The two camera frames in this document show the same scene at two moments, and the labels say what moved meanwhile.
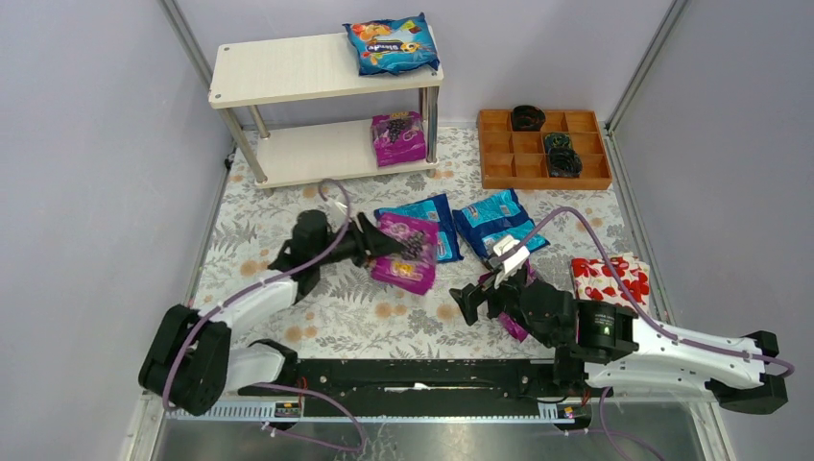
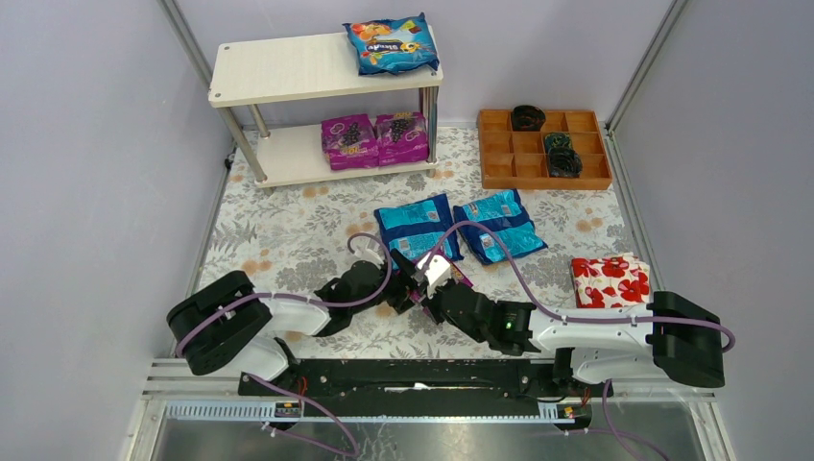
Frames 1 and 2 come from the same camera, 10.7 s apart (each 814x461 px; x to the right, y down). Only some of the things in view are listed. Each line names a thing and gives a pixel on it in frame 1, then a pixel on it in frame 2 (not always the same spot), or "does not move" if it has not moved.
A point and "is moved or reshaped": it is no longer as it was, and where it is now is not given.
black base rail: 417,387 does not move
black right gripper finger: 502,300 -> 434,305
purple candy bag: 506,321 is moved or reshaped
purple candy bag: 398,137 does not move
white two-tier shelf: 244,75 does not move
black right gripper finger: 468,299 -> 421,282
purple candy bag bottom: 412,275 -> 350,142
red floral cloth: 593,280 does not move
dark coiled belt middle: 557,140 does not move
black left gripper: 367,236 -> 395,292
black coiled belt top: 527,118 does not move
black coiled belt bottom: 564,162 does not move
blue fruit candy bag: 393,46 does not move
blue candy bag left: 434,209 does not move
